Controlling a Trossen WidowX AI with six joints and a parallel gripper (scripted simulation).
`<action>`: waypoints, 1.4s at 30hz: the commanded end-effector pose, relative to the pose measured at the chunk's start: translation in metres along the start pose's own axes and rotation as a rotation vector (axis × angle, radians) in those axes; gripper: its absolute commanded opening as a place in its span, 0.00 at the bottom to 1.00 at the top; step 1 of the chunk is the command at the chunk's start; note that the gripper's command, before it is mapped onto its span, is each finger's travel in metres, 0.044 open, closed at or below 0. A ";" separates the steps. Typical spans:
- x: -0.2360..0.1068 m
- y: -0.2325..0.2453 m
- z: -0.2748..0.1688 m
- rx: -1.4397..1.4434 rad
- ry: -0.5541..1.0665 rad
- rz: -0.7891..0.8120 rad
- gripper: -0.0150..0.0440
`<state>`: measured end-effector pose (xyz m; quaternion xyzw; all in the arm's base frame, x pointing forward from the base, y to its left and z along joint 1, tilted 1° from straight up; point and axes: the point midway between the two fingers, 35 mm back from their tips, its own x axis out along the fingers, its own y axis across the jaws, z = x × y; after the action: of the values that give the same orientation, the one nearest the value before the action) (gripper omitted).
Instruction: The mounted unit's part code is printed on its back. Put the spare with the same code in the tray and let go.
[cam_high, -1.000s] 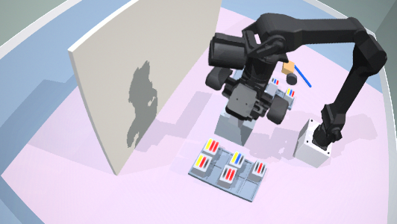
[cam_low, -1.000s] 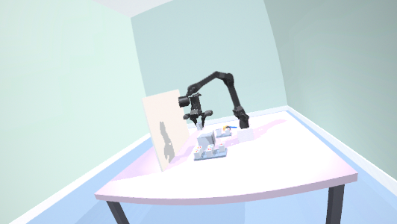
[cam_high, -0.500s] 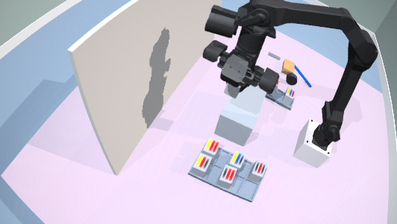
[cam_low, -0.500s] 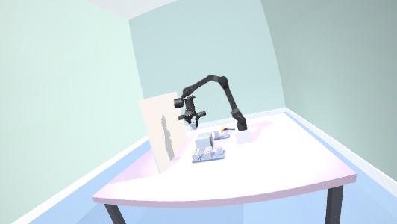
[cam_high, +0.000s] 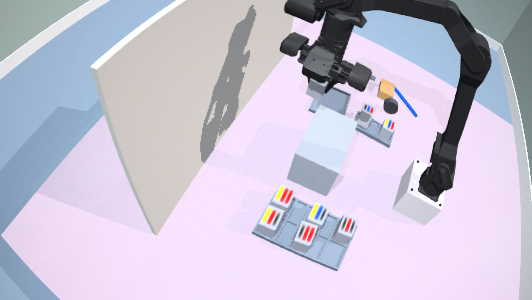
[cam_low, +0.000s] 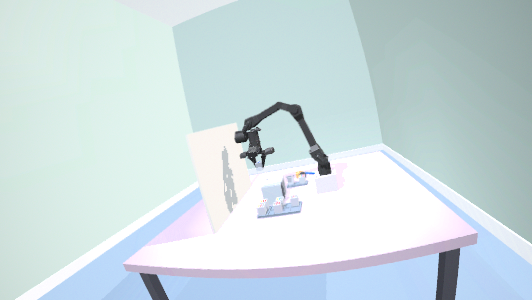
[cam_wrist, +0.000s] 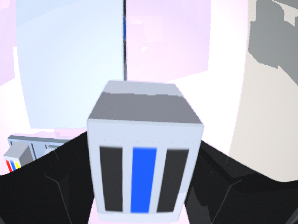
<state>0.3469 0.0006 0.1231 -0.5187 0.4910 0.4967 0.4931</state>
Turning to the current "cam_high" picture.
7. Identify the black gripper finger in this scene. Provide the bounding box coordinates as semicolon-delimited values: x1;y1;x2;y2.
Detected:
324;77;347;94
297;57;311;84

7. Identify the white wall panel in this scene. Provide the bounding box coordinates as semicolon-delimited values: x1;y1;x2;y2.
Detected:
90;0;294;236

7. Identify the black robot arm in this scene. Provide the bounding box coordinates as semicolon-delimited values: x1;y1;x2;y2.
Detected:
284;0;492;203

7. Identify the blue thin rod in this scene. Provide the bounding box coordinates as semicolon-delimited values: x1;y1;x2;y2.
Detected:
394;86;418;117

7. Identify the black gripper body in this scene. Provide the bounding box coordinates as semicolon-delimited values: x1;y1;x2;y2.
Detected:
280;29;372;92

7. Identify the black cylinder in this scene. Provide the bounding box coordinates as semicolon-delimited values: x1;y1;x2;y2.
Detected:
383;98;399;115

